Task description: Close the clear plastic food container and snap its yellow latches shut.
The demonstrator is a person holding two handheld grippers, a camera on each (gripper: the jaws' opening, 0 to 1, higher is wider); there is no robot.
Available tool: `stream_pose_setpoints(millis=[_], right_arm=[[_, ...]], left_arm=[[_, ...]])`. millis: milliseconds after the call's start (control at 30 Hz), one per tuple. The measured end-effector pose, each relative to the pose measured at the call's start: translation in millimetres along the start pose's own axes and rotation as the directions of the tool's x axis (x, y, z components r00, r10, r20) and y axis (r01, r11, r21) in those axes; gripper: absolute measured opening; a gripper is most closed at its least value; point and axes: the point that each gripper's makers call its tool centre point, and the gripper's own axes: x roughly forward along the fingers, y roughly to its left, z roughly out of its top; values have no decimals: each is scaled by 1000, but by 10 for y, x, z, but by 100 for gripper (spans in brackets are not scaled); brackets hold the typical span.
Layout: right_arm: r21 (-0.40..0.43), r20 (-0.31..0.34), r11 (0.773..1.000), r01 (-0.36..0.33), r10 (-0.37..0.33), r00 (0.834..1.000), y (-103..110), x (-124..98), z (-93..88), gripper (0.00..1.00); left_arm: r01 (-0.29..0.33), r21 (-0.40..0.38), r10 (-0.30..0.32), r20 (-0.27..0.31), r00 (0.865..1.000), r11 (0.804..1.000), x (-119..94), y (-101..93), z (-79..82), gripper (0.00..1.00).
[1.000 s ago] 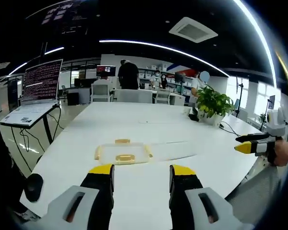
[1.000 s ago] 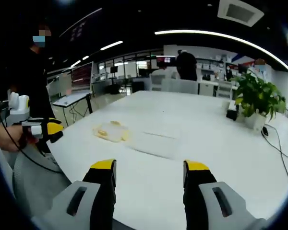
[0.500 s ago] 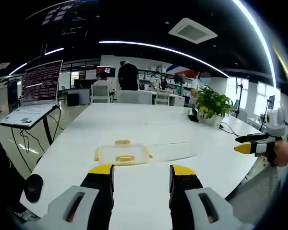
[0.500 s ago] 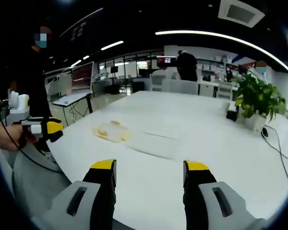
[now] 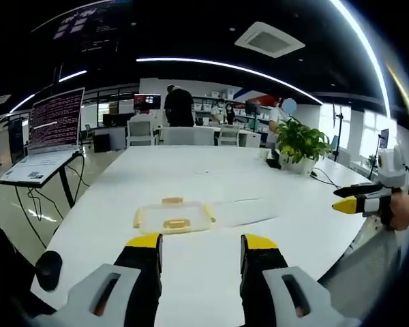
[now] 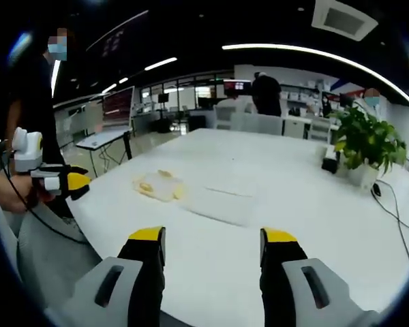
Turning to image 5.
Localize red lit monitor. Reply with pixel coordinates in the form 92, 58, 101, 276
133, 93, 162, 111

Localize person's right hand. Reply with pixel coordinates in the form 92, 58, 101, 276
389, 192, 409, 232

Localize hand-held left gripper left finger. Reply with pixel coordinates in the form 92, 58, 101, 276
30, 232, 165, 327

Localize black monitor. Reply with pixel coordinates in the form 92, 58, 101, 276
245, 99, 263, 117

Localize open silver laptop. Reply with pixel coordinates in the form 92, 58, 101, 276
0, 87, 86, 187

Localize ceiling air vent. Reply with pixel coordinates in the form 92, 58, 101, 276
234, 20, 307, 59

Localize white office chair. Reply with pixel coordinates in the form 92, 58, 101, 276
219, 123, 241, 148
126, 119, 157, 148
162, 126, 215, 147

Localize ceiling light strip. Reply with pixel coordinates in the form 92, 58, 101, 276
8, 69, 89, 114
135, 57, 324, 104
328, 0, 393, 119

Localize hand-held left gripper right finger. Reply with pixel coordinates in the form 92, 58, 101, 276
239, 232, 363, 327

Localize black round object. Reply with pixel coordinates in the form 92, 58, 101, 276
35, 250, 63, 292

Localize black laptop stand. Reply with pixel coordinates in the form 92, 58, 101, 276
52, 151, 85, 209

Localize grey mesh chair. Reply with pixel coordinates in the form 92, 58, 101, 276
317, 226, 402, 323

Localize black tripod stand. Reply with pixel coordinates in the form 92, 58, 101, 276
333, 101, 349, 153

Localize black table cable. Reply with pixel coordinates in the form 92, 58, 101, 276
309, 169, 342, 190

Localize green potted plant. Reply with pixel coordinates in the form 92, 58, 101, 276
274, 115, 332, 175

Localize clear container with yellow buckles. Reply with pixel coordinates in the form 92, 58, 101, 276
132, 196, 217, 236

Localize black laptop cable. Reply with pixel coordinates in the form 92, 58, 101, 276
15, 152, 89, 249

